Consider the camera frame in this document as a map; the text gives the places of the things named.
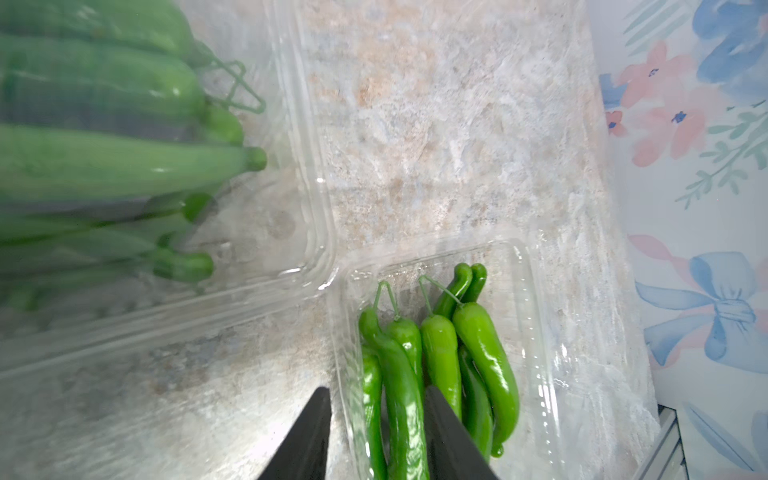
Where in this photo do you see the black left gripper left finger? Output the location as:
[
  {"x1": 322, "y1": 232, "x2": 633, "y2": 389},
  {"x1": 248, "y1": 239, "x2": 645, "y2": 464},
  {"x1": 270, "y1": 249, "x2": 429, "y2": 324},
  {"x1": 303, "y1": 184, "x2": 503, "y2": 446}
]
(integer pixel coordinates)
[{"x1": 258, "y1": 387, "x2": 332, "y2": 480}]

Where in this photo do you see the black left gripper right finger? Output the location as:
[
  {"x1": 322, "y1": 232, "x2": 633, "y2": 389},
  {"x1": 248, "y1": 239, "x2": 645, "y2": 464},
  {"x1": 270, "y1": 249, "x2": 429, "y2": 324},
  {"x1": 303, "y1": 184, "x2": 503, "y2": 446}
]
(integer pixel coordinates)
[{"x1": 424, "y1": 386, "x2": 498, "y2": 480}]

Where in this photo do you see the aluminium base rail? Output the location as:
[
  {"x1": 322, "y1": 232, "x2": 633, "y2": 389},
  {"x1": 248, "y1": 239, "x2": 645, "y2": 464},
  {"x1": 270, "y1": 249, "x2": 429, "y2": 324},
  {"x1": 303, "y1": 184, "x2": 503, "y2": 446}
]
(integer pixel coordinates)
[{"x1": 632, "y1": 405, "x2": 689, "y2": 480}]

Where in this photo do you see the clear pepper container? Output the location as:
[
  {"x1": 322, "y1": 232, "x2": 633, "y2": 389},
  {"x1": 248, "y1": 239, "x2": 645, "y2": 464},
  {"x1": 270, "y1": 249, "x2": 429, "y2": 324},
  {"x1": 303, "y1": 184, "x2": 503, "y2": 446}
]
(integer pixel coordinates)
[
  {"x1": 329, "y1": 234, "x2": 565, "y2": 479},
  {"x1": 1, "y1": 1, "x2": 334, "y2": 378}
]

